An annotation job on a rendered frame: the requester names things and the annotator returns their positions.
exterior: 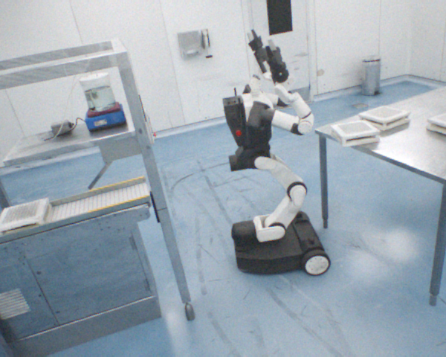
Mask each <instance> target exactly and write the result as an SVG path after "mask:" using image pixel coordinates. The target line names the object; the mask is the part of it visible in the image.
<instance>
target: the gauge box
mask: <svg viewBox="0 0 446 357"><path fill-rule="evenodd" d="M98 147H99V149H100V153H101V155H102V157H103V161H104V163H106V162H109V161H114V160H117V159H121V158H126V157H129V156H133V155H138V154H141V152H140V145H139V143H138V141H136V140H135V139H134V138H123V139H120V140H116V141H111V142H108V143H104V144H99V145H98Z"/></svg>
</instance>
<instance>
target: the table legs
mask: <svg viewBox="0 0 446 357"><path fill-rule="evenodd" d="M319 145H320V183H321V203H322V218H323V228H325V229H327V228H328V212H329V198H328V173H327V146H326V137H323V136H322V135H319ZM445 252H446V185H445V184H444V187H443V192H442V203H441V208H440V214H439V224H438V230H437V236H436V247H435V252H434V258H433V268H432V274H431V280H430V290H429V293H430V300H429V305H430V306H436V301H437V296H438V294H439V291H440V285H441V281H442V272H443V266H444V261H445Z"/></svg>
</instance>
